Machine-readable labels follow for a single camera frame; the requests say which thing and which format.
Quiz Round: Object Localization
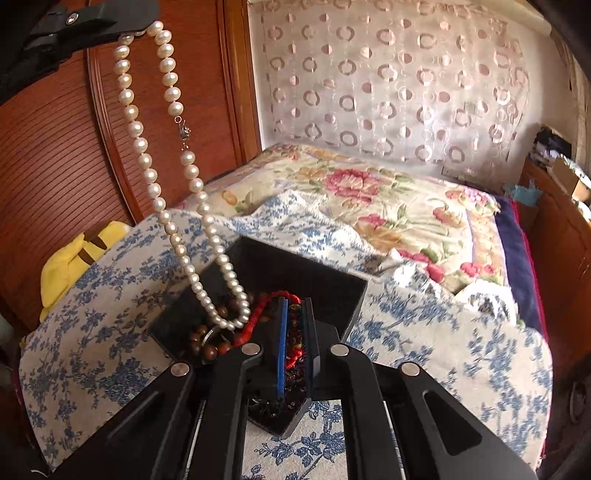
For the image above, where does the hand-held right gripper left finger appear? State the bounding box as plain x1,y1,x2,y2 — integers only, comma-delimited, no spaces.
55,297,290,480

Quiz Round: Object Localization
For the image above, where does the pile of dark clothes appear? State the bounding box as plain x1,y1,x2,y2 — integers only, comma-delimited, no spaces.
531,124,574,163

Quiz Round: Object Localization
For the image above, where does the wooden wardrobe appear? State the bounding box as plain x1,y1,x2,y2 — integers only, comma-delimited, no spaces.
0,0,265,334

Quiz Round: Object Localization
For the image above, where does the navy blanket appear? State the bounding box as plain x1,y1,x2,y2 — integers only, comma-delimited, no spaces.
495,196,548,334

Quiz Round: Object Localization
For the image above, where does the blue floral cloth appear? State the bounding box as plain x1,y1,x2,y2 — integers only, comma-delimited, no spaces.
18,190,555,480

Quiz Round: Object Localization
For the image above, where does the white pearl necklace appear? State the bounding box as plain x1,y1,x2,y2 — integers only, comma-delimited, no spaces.
114,20,253,332

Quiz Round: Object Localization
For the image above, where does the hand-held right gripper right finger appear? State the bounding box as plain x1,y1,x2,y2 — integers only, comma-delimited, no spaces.
301,297,539,480

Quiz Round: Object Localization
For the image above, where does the circle patterned sheer curtain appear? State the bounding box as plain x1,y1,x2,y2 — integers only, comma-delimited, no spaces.
248,0,553,188

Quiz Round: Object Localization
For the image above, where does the black box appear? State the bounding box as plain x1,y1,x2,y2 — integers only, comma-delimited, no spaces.
148,235,369,437

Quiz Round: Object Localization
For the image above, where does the pink floral bedspread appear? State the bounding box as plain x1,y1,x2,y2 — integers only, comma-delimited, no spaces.
203,142,514,297

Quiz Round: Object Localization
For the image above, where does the silver ring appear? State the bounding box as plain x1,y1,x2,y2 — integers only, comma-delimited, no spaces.
202,326,228,348

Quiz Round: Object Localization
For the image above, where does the yellow cloth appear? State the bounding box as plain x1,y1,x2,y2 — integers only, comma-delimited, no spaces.
39,220,136,322

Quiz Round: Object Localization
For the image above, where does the wooden side cabinet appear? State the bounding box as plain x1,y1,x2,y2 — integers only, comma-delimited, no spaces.
519,156,591,326

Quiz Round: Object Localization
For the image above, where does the brown wooden bead bracelet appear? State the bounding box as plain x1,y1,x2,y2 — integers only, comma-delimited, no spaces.
184,302,262,366

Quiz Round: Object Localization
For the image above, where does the dark bead bracelet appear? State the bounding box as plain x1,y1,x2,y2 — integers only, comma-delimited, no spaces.
247,302,309,418

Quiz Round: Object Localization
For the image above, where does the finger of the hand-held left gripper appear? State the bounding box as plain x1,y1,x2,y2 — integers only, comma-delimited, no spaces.
23,0,160,52

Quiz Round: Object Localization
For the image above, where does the cardboard box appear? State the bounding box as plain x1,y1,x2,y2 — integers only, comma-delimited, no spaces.
551,156,591,200

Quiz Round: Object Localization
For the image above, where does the teal plastic bag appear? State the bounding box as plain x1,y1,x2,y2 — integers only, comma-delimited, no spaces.
502,179,542,205

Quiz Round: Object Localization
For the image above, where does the red bead bracelet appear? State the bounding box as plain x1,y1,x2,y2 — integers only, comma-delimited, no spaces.
216,290,309,371

